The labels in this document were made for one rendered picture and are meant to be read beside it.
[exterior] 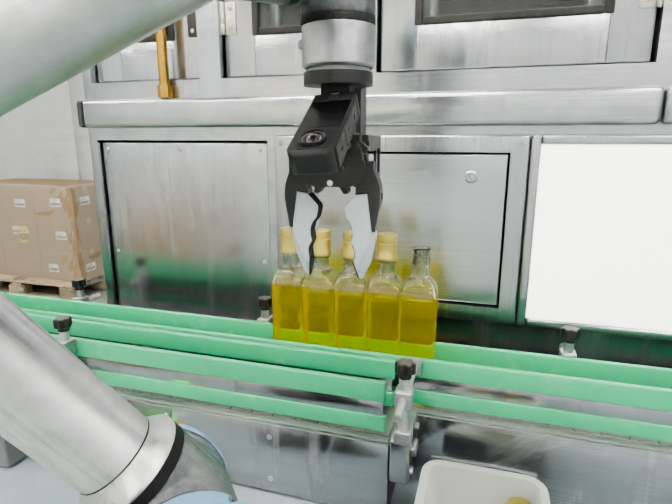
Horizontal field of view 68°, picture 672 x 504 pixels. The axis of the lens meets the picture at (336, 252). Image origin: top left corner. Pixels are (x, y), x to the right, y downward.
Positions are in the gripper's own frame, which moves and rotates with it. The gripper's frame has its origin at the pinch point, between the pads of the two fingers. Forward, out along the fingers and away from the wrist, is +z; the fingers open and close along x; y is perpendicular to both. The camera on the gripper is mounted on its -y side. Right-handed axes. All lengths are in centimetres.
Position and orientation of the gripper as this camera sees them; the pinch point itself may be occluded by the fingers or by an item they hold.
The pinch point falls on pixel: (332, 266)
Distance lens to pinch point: 53.7
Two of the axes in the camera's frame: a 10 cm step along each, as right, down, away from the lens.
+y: 2.9, -2.2, 9.3
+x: -9.6, -0.7, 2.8
